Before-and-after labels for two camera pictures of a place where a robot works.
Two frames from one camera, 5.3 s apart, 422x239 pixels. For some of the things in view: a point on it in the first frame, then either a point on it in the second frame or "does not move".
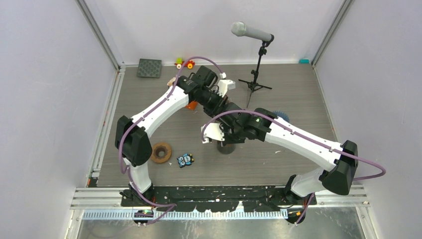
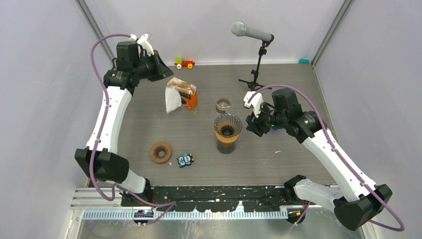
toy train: [188, 63] does not move
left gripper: [221, 101] -> [162, 70]
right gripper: [224, 126] -> [255, 124]
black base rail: [228, 198] does not move
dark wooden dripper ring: [161, 152] does not move
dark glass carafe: [227, 149] does not move
